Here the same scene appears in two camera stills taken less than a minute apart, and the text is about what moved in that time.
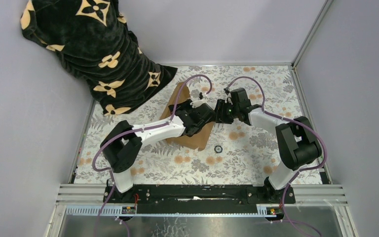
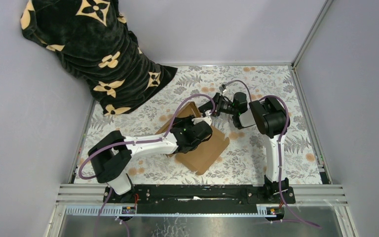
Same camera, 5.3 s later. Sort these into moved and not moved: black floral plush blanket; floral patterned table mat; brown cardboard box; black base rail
Moved: brown cardboard box
Not moved: black base rail; black floral plush blanket; floral patterned table mat
